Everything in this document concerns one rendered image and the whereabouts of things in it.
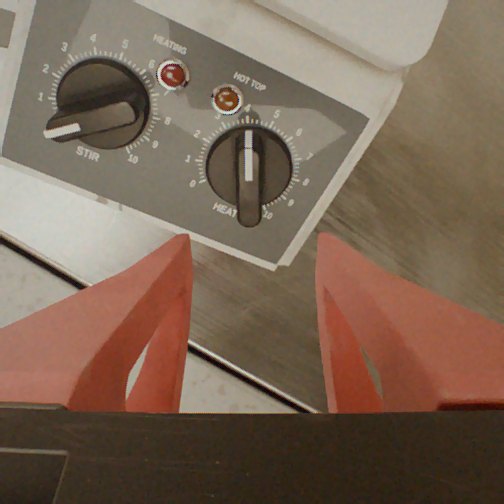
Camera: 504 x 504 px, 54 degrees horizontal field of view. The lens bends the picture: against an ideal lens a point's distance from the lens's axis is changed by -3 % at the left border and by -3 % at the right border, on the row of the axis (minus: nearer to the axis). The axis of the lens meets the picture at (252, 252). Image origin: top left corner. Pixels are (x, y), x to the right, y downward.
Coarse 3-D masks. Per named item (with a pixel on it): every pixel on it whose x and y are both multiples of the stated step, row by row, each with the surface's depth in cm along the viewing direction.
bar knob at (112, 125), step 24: (72, 72) 16; (96, 72) 16; (120, 72) 16; (72, 96) 17; (96, 96) 17; (120, 96) 16; (144, 96) 17; (48, 120) 16; (72, 120) 16; (96, 120) 16; (120, 120) 16; (144, 120) 17; (96, 144) 18; (120, 144) 18
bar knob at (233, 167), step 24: (216, 144) 18; (240, 144) 17; (264, 144) 18; (216, 168) 18; (240, 168) 17; (264, 168) 18; (288, 168) 18; (216, 192) 19; (240, 192) 17; (264, 192) 19; (240, 216) 18
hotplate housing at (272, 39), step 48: (144, 0) 15; (192, 0) 16; (240, 0) 16; (240, 48) 16; (288, 48) 16; (336, 48) 17; (0, 96) 18; (336, 96) 17; (384, 96) 17; (0, 144) 18; (336, 192) 20
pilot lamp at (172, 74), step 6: (168, 66) 16; (174, 66) 16; (180, 66) 16; (162, 72) 16; (168, 72) 16; (174, 72) 16; (180, 72) 16; (162, 78) 17; (168, 78) 17; (174, 78) 17; (180, 78) 17; (168, 84) 17; (174, 84) 17
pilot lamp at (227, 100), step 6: (222, 90) 17; (228, 90) 17; (216, 96) 17; (222, 96) 17; (228, 96) 17; (234, 96) 17; (216, 102) 17; (222, 102) 17; (228, 102) 17; (234, 102) 17; (222, 108) 17; (228, 108) 17; (234, 108) 17
